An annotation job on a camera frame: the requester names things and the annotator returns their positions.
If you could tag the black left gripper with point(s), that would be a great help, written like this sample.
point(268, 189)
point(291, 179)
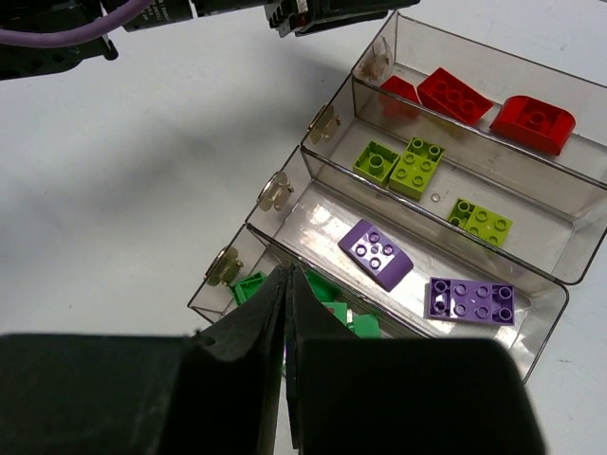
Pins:
point(313, 16)

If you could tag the green square lego brick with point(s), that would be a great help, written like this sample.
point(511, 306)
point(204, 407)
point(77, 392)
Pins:
point(339, 310)

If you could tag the small red lego brick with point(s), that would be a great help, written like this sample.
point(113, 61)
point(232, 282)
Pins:
point(393, 108)

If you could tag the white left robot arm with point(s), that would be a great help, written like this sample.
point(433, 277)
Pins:
point(51, 37)

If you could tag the lime green lego brick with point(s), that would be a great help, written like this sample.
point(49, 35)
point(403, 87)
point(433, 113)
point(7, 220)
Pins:
point(415, 169)

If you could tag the small green lego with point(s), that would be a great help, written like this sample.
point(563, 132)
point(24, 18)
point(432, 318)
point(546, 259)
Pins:
point(365, 326)

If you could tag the lime curved lego piece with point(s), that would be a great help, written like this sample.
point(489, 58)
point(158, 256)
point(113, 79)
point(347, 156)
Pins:
point(480, 222)

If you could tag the green curved lego piece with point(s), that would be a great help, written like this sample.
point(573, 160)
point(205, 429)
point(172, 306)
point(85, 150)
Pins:
point(324, 290)

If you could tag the purple lego with lime top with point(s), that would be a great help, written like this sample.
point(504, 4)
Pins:
point(470, 301)

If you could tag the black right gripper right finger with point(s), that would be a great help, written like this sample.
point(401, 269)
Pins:
point(353, 395)

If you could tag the red jagged lego pieces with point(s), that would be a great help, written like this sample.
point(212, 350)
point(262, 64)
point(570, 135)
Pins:
point(535, 124)

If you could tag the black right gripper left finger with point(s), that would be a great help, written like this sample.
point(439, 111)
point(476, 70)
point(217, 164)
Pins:
point(215, 392)

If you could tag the lime square lego brick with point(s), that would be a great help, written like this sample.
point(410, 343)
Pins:
point(376, 163)

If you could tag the red curved lego brick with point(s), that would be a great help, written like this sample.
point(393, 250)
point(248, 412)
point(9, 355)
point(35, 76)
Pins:
point(447, 95)

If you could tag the purple curved lego brick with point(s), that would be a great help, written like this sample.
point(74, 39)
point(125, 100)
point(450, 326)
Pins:
point(376, 254)

